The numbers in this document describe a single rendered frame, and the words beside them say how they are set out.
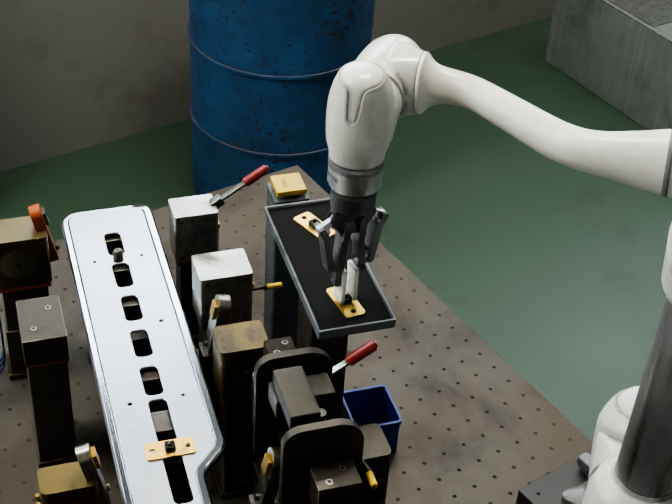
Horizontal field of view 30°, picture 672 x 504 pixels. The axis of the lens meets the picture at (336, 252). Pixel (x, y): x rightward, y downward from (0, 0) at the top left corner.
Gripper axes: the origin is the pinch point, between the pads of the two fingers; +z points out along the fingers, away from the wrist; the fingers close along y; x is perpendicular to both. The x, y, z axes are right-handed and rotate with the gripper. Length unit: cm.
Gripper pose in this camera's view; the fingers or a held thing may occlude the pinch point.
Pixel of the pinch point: (346, 281)
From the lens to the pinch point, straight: 215.2
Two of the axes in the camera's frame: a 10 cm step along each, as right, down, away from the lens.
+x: 4.4, 5.7, -6.9
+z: -0.6, 7.9, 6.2
